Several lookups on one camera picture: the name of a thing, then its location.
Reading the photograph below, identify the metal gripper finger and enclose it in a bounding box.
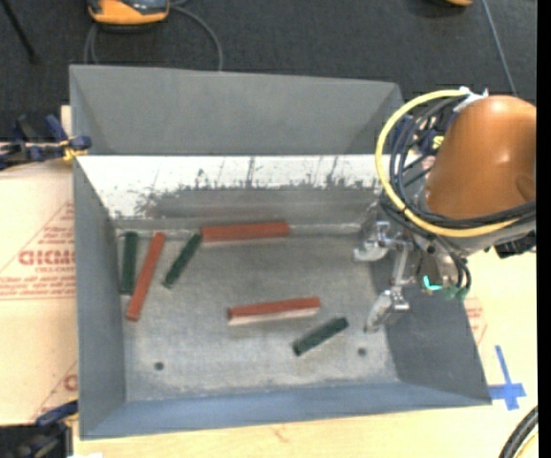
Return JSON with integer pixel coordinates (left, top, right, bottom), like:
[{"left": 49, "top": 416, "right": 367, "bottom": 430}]
[
  {"left": 351, "top": 220, "right": 396, "bottom": 263},
  {"left": 364, "top": 287, "right": 412, "bottom": 334}
]

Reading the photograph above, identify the dark green flat block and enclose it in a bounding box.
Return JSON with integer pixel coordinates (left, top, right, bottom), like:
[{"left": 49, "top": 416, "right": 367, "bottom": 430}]
[
  {"left": 118, "top": 230, "right": 140, "bottom": 296},
  {"left": 291, "top": 317, "right": 350, "bottom": 357},
  {"left": 161, "top": 233, "right": 204, "bottom": 290}
]

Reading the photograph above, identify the red-brown flat block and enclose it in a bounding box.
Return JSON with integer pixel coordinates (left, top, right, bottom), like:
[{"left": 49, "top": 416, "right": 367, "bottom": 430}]
[
  {"left": 200, "top": 220, "right": 291, "bottom": 249},
  {"left": 125, "top": 231, "right": 168, "bottom": 323},
  {"left": 226, "top": 296, "right": 322, "bottom": 327}
]

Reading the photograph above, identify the grey metal bin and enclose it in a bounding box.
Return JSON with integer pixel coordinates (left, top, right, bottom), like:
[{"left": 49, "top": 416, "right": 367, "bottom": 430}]
[{"left": 68, "top": 64, "right": 494, "bottom": 441}]

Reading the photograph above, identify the black cylinder on white bracket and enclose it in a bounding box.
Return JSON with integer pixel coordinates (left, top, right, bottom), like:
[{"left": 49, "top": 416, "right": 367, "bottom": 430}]
[{"left": 494, "top": 232, "right": 538, "bottom": 259}]

